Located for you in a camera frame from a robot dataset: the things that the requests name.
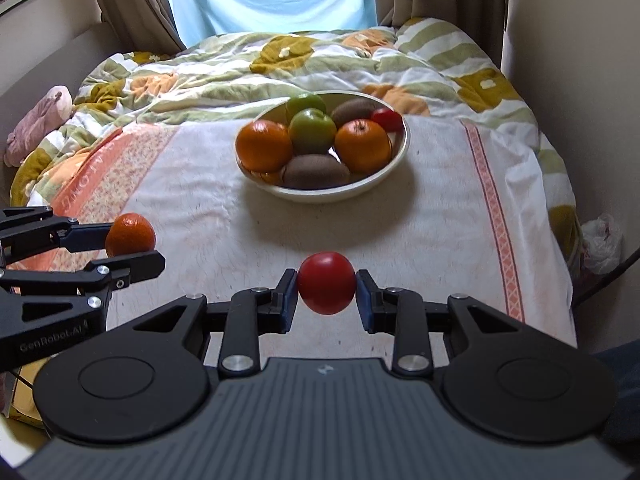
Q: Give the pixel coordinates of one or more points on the brown kiwi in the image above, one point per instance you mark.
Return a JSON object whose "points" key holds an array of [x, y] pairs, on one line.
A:
{"points": [[315, 172], [352, 110]]}

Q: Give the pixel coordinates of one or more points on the orange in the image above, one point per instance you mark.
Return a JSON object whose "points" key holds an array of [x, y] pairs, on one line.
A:
{"points": [[362, 147], [263, 146]]}

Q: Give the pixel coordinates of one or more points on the small mandarin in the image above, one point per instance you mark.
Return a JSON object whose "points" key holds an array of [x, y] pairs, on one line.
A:
{"points": [[131, 235]]}

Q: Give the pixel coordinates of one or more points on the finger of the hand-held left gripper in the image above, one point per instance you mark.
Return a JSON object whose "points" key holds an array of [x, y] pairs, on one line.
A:
{"points": [[90, 235], [140, 266]]}

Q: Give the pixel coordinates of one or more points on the green apple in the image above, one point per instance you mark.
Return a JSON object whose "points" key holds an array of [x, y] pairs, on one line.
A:
{"points": [[312, 131], [302, 102]]}

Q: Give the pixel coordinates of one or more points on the white plastic bag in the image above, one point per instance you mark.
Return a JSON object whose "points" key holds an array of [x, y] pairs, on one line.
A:
{"points": [[602, 245]]}

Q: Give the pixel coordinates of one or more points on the pink plush toy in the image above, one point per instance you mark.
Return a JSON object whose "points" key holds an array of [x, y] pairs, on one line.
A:
{"points": [[35, 122]]}

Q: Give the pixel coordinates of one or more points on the white cloth with pink band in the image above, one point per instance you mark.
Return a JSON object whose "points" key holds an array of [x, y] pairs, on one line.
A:
{"points": [[440, 240]]}

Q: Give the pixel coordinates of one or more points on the floral quilt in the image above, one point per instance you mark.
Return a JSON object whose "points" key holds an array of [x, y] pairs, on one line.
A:
{"points": [[225, 75]]}

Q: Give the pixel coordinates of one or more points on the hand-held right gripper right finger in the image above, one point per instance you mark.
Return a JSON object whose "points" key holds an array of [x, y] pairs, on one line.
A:
{"points": [[364, 307]]}

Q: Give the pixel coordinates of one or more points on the cream oval bowl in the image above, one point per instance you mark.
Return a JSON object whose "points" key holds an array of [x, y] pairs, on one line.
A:
{"points": [[320, 195]]}

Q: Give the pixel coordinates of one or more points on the red tomato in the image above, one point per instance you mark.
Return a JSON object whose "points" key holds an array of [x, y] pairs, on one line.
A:
{"points": [[327, 282], [387, 120]]}

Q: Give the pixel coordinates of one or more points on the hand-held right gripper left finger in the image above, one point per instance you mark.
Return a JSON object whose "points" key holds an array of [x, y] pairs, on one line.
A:
{"points": [[289, 305]]}

